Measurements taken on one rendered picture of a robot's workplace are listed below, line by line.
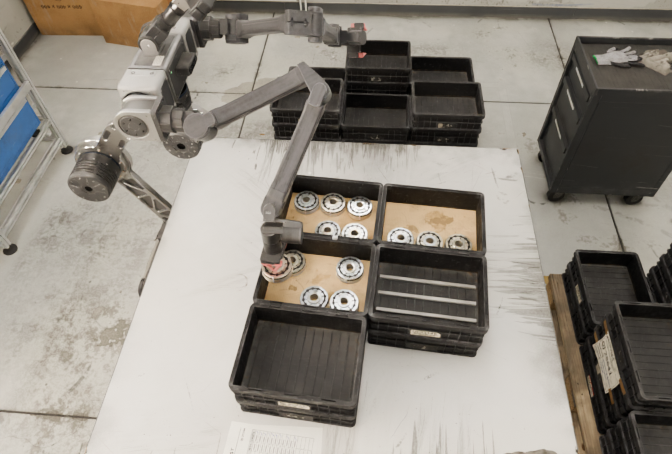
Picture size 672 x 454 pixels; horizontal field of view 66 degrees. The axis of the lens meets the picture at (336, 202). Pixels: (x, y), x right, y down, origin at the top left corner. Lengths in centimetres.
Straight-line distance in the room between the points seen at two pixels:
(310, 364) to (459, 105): 191
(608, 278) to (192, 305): 197
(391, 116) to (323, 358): 181
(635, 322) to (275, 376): 152
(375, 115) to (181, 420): 206
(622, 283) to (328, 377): 165
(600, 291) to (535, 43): 249
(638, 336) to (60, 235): 309
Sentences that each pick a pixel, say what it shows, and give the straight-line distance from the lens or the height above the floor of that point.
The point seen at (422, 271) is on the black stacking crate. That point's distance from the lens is 200.
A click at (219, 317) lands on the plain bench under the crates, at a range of 209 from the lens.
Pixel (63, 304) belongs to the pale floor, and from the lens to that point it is 325.
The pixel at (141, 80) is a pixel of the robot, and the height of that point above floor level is 153.
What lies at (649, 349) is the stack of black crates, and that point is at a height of 49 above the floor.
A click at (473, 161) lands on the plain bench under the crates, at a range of 257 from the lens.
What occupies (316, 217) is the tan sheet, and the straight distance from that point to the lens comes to 213.
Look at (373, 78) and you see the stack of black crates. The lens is 329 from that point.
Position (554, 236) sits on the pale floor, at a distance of 331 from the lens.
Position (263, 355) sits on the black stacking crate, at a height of 83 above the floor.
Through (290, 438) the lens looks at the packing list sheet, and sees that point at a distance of 188.
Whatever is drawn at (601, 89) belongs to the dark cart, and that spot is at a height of 90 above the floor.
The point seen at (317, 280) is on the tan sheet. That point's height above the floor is 83.
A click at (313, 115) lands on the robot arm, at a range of 156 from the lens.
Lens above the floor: 251
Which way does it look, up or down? 51 degrees down
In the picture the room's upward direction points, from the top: 2 degrees counter-clockwise
